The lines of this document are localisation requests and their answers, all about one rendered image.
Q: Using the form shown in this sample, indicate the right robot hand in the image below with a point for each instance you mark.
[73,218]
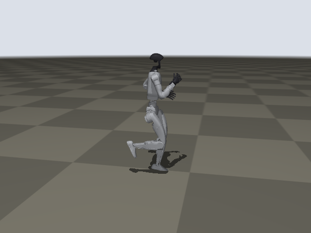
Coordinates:
[176,79]

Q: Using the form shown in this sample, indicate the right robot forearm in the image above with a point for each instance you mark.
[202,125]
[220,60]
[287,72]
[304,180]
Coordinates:
[167,91]

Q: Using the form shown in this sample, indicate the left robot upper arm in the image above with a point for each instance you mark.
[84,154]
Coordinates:
[145,84]

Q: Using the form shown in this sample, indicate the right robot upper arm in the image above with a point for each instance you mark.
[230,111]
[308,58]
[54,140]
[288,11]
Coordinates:
[156,81]

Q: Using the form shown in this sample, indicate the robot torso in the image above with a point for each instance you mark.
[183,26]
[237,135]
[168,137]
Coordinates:
[152,94]

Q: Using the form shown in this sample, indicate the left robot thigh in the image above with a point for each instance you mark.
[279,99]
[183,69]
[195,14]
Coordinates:
[162,118]

